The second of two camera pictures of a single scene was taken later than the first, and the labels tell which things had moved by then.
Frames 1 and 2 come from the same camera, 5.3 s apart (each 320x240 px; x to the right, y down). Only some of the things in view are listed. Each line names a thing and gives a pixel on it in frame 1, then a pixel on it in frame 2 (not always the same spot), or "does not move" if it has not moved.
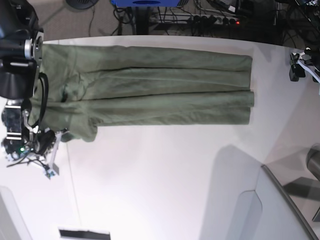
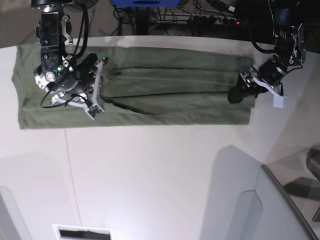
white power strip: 194,19 does not move
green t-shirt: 85,86 does not move
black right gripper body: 46,138 -> 88,70
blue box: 145,3 does not move
